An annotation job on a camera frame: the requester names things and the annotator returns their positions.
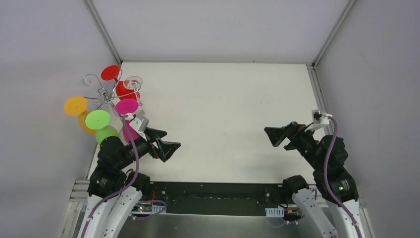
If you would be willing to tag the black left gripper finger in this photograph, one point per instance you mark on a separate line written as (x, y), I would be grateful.
(154, 134)
(166, 149)

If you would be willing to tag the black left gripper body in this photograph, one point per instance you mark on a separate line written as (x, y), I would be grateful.
(154, 145)

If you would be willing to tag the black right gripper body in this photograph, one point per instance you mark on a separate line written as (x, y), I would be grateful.
(293, 135)

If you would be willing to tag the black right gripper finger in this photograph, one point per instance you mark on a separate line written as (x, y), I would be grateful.
(276, 135)
(291, 146)

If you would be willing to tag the magenta plastic wine glass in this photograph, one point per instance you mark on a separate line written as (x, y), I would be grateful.
(128, 107)

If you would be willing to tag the chrome wine glass rack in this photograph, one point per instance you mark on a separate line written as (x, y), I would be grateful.
(106, 92)

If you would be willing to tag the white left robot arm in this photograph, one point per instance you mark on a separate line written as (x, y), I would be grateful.
(116, 185)

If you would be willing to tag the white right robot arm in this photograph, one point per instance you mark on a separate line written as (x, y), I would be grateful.
(338, 188)

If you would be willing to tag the green plastic wine glass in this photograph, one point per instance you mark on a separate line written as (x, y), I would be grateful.
(98, 121)

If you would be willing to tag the clear wine glass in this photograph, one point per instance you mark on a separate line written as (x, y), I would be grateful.
(133, 84)

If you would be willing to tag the red plastic wine glass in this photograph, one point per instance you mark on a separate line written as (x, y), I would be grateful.
(113, 72)

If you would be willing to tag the orange plastic wine glass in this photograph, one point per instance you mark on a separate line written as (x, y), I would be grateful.
(77, 106)

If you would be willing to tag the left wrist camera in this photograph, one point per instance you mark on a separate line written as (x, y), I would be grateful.
(139, 124)

